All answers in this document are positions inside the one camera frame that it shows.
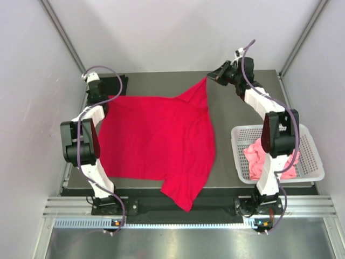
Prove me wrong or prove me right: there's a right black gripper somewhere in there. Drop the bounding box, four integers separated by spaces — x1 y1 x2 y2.
206 61 241 87

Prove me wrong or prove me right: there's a red polo t shirt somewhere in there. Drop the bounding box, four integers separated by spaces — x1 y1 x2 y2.
99 79 216 212

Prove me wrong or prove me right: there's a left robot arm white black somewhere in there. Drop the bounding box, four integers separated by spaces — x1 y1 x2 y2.
60 72 122 216

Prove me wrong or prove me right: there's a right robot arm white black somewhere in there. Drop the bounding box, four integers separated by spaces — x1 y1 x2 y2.
207 47 299 215

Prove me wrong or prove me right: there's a folded black t shirt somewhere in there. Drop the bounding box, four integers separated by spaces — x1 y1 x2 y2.
100 74 129 96

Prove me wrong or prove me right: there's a pink crumpled t shirt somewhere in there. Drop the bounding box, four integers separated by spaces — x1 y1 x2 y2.
243 139 300 180

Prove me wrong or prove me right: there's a white perforated plastic basket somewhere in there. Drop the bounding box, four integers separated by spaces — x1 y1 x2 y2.
231 124 325 184

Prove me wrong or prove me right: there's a left aluminium corner post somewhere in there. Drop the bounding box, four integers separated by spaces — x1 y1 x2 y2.
37 0 91 81

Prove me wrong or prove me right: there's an aluminium corner post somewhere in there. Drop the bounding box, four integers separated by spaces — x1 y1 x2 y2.
278 0 330 80
37 0 91 81

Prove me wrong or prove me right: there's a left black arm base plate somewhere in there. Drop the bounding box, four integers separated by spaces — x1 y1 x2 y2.
91 196 138 216

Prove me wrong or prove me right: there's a right aluminium corner post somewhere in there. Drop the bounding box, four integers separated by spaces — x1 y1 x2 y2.
278 0 330 80

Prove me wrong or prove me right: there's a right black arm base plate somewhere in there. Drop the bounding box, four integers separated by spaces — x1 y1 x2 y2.
234 196 283 217

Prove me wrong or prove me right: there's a slotted grey cable duct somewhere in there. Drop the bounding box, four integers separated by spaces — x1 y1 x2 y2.
53 217 257 230

